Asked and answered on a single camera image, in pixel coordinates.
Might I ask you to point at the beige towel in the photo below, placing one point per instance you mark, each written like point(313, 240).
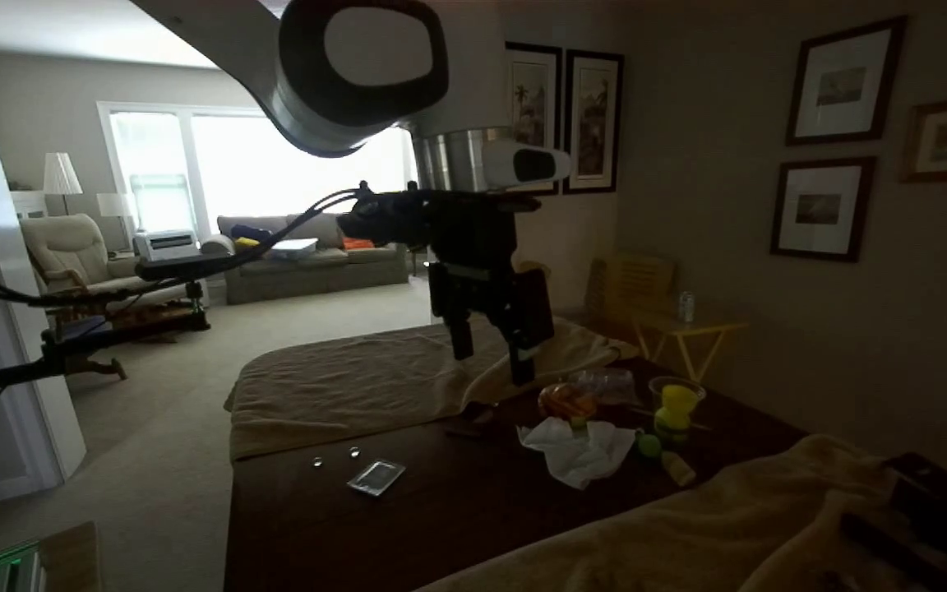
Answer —
point(687, 534)
point(358, 378)

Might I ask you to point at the cream armchair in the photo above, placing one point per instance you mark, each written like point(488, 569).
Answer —
point(71, 251)

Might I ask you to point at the clear bowl with orange food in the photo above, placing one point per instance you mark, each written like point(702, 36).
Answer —
point(565, 401)

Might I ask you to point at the floor lamp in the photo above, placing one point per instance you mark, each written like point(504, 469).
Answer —
point(61, 174)

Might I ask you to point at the grey sofa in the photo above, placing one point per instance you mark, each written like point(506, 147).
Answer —
point(317, 271)

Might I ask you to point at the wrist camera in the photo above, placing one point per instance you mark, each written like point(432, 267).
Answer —
point(387, 220)

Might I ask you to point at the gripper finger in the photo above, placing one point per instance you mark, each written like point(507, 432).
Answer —
point(523, 366)
point(460, 339)

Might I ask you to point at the white flat box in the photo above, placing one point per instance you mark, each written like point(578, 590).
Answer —
point(294, 247)

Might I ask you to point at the table lamp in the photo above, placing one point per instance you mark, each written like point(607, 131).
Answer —
point(113, 205)

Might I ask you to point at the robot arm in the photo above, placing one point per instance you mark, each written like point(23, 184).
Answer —
point(342, 99)

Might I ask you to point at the yellow toy food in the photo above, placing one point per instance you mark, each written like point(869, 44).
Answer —
point(677, 469)

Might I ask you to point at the orange cushion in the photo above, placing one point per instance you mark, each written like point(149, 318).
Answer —
point(357, 243)

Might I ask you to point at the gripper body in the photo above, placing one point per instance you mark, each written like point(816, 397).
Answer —
point(478, 247)

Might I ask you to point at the clear plastic bag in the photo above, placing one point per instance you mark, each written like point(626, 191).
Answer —
point(609, 385)

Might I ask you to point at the green ball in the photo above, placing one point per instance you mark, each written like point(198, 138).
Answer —
point(649, 446)

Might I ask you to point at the dark framed picture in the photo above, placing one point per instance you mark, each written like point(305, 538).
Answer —
point(845, 82)
point(820, 210)

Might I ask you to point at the yellow chair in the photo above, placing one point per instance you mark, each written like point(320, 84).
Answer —
point(630, 288)

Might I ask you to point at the yellow side table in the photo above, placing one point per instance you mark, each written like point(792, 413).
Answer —
point(691, 333)

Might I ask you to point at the window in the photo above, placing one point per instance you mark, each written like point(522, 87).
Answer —
point(235, 173)

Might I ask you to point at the white cabinet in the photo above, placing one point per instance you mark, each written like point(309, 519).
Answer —
point(28, 204)

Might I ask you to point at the clear cup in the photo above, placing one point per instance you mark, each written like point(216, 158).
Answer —
point(661, 385)

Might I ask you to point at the white crumpled napkin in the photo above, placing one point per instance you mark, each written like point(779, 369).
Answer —
point(580, 456)

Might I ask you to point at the tall framed palm picture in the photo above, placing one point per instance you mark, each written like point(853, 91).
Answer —
point(593, 122)
point(531, 90)

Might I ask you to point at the silver can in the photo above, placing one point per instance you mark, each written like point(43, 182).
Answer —
point(686, 307)

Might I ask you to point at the small clear packet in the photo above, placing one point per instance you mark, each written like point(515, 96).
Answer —
point(376, 477)

